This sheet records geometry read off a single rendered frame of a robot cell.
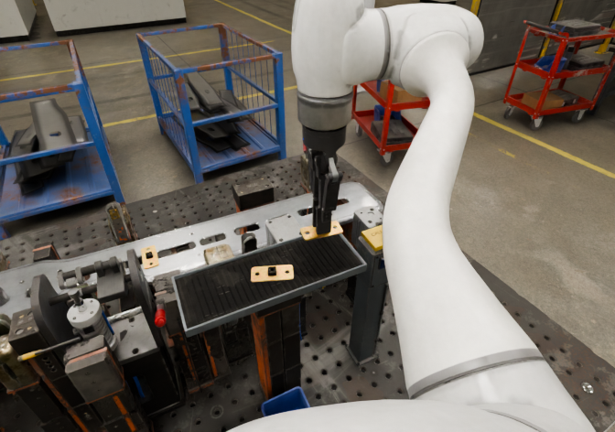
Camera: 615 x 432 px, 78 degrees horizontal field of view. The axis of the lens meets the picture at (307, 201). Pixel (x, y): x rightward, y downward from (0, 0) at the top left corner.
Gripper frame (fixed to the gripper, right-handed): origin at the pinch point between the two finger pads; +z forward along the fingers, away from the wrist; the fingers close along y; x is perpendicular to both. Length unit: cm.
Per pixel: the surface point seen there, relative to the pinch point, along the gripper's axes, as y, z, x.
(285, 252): 1.6, 9.5, 7.3
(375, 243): -1.9, 9.5, -12.1
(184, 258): 23.5, 25.5, 30.3
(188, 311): -7.9, 9.4, 28.3
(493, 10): 345, 40, -335
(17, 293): 24, 25, 70
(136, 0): 816, 79, 86
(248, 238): 14.6, 15.1, 13.6
